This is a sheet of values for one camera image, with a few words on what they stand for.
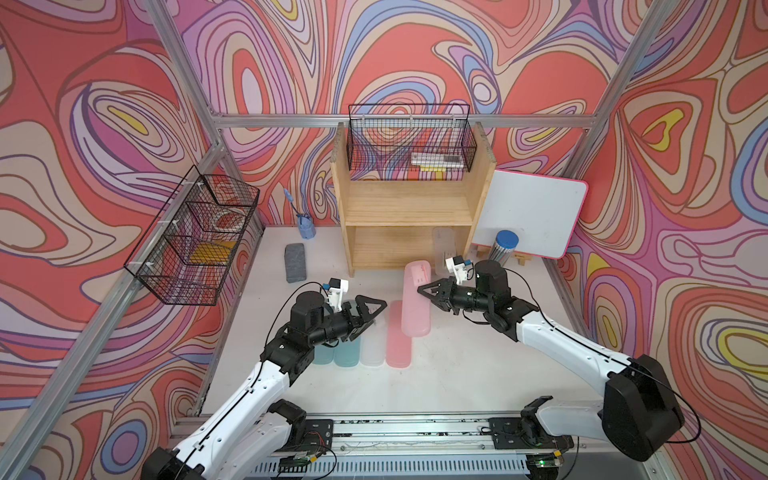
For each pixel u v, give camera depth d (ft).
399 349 2.90
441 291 2.34
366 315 2.12
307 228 3.72
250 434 1.83
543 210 3.33
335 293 2.31
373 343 2.94
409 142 3.17
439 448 2.41
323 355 2.85
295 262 3.52
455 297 2.33
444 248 3.53
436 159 2.69
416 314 2.47
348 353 2.88
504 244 2.91
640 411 1.36
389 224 2.82
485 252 3.63
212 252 2.36
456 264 2.50
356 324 2.09
